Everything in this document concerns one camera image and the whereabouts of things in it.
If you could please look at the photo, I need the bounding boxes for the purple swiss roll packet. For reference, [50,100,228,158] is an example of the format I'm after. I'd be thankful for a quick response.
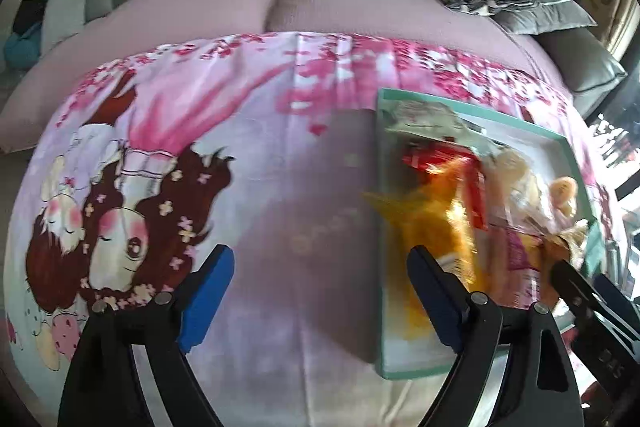
[489,225,544,309]

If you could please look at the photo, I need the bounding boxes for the orange transparent snack packet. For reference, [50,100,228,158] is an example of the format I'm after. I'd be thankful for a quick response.
[364,179,487,340]

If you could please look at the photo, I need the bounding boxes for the red snack packet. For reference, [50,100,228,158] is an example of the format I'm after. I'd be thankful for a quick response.
[402,140,488,231]

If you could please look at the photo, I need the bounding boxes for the white green snack packet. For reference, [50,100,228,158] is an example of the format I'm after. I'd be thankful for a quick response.
[385,101,498,156]

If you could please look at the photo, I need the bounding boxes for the round yellow bun packet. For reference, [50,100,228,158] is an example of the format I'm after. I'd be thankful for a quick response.
[484,146,541,230]

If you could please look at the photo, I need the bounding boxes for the jelly cup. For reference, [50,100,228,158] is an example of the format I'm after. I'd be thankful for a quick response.
[549,176,578,218]

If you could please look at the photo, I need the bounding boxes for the white tray teal rim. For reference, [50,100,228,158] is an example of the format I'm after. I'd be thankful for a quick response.
[368,89,604,379]

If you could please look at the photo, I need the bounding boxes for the pink cartoon blanket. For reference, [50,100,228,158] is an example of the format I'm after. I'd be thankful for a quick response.
[3,31,615,426]

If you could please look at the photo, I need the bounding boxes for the grey pillow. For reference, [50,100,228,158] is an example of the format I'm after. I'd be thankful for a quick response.
[492,1,598,36]

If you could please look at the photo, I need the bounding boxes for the pink sofa seat cover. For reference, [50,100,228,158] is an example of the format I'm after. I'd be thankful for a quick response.
[1,0,571,153]

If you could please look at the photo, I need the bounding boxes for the blue clothing pile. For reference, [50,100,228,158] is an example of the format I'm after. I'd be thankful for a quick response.
[3,27,41,70]

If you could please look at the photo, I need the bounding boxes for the light grey cushion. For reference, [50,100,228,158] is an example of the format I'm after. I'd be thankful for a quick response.
[40,0,86,55]

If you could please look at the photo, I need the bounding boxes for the black bag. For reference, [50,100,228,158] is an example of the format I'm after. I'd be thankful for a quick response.
[12,0,48,36]

